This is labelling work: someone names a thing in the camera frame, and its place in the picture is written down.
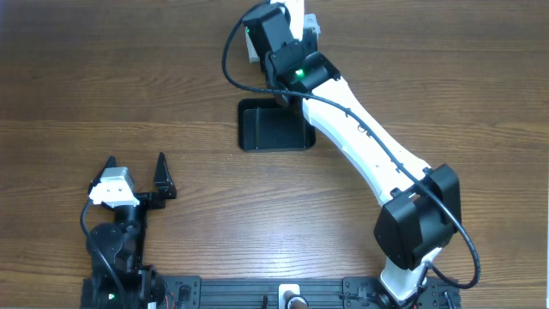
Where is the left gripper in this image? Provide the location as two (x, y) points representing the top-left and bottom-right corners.
(87, 151), (178, 211)

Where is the black tray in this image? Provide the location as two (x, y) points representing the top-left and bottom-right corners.
(238, 97), (317, 153)

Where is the white test tube rack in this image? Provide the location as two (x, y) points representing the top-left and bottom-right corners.
(244, 12), (321, 64)

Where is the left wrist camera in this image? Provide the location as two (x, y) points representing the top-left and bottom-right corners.
(87, 166), (141, 209)

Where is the mounting rail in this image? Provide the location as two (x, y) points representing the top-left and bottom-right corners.
(81, 274), (462, 309)

